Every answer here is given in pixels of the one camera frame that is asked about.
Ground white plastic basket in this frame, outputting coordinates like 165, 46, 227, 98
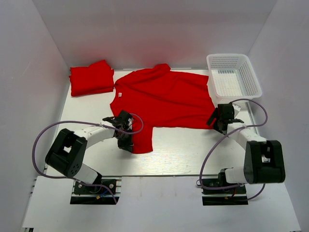
206, 54, 262, 104

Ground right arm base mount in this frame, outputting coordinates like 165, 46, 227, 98
196, 167, 248, 206

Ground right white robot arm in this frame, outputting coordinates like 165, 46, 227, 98
207, 103, 286, 193

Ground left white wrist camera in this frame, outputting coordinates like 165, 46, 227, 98
127, 115, 134, 127

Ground folded red t-shirt stack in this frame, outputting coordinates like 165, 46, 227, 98
69, 60, 114, 97

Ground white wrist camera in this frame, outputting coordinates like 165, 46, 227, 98
127, 115, 134, 127
232, 103, 241, 118

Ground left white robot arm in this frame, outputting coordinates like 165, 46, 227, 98
45, 110, 133, 193

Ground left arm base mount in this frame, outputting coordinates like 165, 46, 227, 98
70, 177, 122, 205

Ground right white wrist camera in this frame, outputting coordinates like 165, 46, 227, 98
232, 103, 241, 118

